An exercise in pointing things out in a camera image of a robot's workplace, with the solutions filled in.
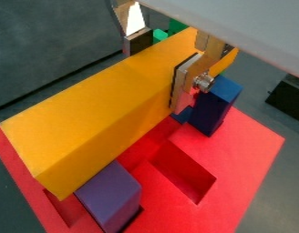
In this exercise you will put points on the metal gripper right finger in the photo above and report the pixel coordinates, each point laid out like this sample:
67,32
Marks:
195,73

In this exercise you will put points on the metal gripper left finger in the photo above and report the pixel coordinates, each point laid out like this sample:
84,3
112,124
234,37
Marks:
136,34

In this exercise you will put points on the long yellow block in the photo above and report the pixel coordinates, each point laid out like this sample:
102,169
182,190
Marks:
71,135

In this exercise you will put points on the red board with slots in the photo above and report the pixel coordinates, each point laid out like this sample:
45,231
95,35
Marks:
199,179

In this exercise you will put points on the green arch block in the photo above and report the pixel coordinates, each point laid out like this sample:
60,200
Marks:
176,27

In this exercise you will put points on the right dark blue post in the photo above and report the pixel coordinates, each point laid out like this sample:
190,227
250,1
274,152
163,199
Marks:
213,105

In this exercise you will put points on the dark blue post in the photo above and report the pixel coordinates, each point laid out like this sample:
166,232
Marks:
183,116
213,105

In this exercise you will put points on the left dark blue post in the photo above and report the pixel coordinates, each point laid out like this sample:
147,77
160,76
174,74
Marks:
183,116

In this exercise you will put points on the black angled bracket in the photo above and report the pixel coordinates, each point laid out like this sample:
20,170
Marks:
283,97

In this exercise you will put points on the front purple post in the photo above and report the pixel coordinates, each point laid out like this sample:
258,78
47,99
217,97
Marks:
111,197

